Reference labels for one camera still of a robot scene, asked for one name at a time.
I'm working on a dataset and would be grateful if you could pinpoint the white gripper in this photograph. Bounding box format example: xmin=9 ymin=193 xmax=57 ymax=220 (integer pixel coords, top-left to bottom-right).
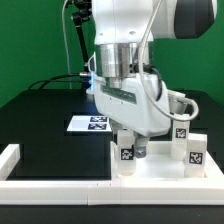
xmin=88 ymin=55 xmax=171 ymax=158

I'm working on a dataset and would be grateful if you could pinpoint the white square tabletop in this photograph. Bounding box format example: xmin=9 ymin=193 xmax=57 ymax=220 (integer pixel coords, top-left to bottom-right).
xmin=111 ymin=141 xmax=224 ymax=181

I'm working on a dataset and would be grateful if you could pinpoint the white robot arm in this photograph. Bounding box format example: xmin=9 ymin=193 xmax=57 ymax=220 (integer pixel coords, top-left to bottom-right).
xmin=73 ymin=0 xmax=218 ymax=158

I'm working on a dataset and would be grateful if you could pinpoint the white marker sheet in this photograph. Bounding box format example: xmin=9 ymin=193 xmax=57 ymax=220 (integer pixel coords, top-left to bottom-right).
xmin=67 ymin=115 xmax=111 ymax=132

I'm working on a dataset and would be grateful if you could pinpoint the white U-shaped fence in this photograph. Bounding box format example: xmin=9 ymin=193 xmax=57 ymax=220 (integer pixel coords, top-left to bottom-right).
xmin=0 ymin=144 xmax=224 ymax=205

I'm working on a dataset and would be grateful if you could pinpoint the black cable bundle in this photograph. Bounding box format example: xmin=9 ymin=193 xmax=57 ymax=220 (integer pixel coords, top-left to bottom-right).
xmin=27 ymin=73 xmax=91 ymax=91

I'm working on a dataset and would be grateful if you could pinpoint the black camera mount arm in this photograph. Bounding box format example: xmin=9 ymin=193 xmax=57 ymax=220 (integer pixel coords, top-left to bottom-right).
xmin=71 ymin=0 xmax=92 ymax=72

